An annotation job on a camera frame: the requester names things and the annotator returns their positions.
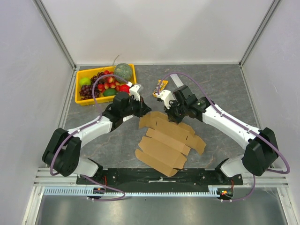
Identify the grey slotted cable duct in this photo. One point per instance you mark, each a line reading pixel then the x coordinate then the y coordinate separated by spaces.
pixel 92 191

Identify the yellow plastic bin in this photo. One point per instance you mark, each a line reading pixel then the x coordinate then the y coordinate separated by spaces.
pixel 90 73

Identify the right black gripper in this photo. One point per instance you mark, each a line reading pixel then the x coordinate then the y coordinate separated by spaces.
pixel 175 111

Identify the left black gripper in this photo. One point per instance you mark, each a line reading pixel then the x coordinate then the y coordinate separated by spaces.
pixel 143 108

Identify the yellow candy bag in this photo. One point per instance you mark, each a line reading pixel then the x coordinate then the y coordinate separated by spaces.
pixel 159 87

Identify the white paper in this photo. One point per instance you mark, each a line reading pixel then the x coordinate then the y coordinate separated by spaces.
pixel 127 118

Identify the white tape strip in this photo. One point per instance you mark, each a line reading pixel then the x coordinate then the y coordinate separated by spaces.
pixel 161 180

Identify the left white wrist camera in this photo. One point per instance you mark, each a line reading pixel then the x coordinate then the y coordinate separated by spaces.
pixel 134 91

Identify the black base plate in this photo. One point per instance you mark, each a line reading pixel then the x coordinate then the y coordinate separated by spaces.
pixel 191 179

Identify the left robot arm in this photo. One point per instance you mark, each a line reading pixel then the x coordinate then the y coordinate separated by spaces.
pixel 62 153

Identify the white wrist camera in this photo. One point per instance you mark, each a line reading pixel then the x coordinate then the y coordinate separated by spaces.
pixel 167 97
pixel 134 91

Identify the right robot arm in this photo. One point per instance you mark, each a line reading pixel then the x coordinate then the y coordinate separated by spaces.
pixel 259 145

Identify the green netted melon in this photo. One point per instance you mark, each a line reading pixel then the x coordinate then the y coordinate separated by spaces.
pixel 124 72

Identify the red tomato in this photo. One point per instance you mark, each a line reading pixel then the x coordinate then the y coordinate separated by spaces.
pixel 124 88

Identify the dark purple grape bunch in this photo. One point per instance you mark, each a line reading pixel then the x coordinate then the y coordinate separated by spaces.
pixel 86 92

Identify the red cherry bunch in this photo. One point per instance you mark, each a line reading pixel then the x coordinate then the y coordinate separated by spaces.
pixel 105 83

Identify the green apple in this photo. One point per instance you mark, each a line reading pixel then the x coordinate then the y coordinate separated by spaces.
pixel 84 81

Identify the clear plastic stick box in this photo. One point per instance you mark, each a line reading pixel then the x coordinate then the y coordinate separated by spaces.
pixel 177 81

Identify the cardboard box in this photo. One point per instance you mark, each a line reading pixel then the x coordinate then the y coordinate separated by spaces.
pixel 166 144

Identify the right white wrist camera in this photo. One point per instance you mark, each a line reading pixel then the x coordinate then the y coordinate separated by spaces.
pixel 167 97

